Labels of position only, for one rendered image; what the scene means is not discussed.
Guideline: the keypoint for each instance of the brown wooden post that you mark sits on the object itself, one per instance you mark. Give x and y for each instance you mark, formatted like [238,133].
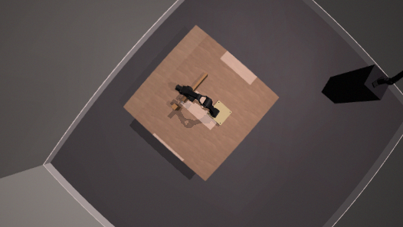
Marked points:
[175,107]

